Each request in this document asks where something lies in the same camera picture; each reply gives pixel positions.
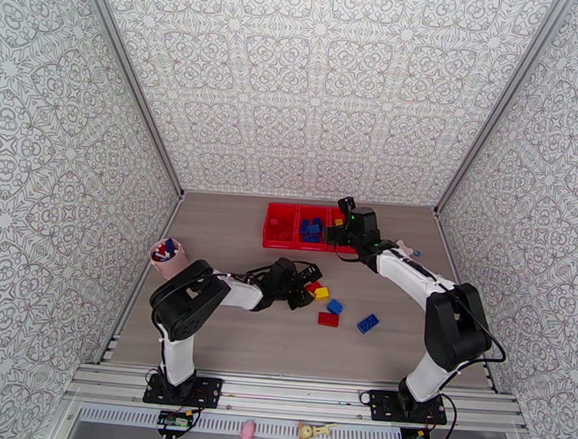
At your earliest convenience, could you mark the yellow animal toy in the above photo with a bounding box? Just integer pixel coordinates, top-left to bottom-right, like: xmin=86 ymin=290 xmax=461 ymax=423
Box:
xmin=296 ymin=420 xmax=339 ymax=439

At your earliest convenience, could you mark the red three-compartment tray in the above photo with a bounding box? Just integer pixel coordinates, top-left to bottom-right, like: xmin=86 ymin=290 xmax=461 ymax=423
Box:
xmin=261 ymin=202 xmax=361 ymax=255

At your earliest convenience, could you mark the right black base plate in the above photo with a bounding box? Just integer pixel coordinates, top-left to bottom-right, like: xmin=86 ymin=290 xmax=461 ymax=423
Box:
xmin=368 ymin=388 xmax=450 ymax=428

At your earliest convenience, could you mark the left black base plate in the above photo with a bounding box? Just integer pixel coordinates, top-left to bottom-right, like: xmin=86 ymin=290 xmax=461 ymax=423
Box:
xmin=142 ymin=372 xmax=225 ymax=411

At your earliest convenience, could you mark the aluminium table side rail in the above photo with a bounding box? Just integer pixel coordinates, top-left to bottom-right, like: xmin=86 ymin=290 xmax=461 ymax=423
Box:
xmin=423 ymin=210 xmax=512 ymax=393
xmin=98 ymin=187 xmax=187 ymax=367

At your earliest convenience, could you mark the pink bucket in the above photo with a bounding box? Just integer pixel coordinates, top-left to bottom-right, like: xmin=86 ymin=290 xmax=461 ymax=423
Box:
xmin=147 ymin=236 xmax=191 ymax=281

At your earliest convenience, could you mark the white slotted cable duct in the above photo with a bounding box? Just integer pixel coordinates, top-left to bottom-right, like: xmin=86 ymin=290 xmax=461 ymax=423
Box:
xmin=78 ymin=405 xmax=404 ymax=439

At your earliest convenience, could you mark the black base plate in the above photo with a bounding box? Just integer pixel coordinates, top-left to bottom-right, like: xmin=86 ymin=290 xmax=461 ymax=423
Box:
xmin=368 ymin=388 xmax=450 ymax=428
xmin=142 ymin=372 xmax=225 ymax=411

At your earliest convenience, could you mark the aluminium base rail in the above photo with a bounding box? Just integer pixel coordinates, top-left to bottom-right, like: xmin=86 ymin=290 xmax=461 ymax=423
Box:
xmin=66 ymin=358 xmax=531 ymax=436

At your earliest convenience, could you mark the aluminium frame post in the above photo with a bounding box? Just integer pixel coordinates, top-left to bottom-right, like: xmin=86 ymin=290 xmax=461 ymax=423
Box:
xmin=61 ymin=0 xmax=199 ymax=198
xmin=433 ymin=0 xmax=565 ymax=223

